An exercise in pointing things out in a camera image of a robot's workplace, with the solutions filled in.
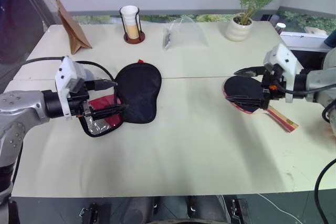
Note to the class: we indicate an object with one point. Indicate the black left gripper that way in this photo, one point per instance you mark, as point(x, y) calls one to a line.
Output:
point(78, 103)

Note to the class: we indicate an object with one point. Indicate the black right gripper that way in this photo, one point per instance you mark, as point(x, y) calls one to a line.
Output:
point(273, 87)

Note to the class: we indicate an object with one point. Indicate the table tennis paddle black rubber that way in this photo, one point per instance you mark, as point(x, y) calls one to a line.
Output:
point(241, 87)

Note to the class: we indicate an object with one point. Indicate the black paddle case red lining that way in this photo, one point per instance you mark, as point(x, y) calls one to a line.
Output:
point(139, 93)

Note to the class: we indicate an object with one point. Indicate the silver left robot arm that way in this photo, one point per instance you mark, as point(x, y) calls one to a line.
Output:
point(18, 108)

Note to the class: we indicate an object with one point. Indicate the white ribbed plant pot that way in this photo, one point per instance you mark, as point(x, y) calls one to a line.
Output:
point(238, 31)

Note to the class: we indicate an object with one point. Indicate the small white capped bottle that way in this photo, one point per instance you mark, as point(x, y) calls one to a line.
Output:
point(279, 27)

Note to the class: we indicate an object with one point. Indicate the white window ledge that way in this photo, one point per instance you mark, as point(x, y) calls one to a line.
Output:
point(302, 39)

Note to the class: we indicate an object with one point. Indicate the brown paper bag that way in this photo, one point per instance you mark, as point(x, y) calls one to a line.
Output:
point(73, 31)

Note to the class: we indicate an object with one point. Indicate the white beige ribbed cup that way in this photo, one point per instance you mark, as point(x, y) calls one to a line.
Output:
point(130, 26)

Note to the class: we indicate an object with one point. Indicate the clear plastic bag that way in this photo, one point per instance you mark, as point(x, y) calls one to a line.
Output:
point(186, 33)

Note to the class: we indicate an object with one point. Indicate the metal table latch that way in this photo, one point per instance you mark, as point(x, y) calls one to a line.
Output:
point(240, 209)
point(88, 209)

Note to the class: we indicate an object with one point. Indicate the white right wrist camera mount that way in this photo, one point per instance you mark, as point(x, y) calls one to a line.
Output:
point(284, 58)

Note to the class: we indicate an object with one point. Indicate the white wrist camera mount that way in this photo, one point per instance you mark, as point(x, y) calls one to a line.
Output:
point(284, 58)
point(64, 73)

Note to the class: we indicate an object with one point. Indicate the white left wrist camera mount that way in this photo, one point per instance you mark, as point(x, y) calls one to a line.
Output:
point(64, 73)

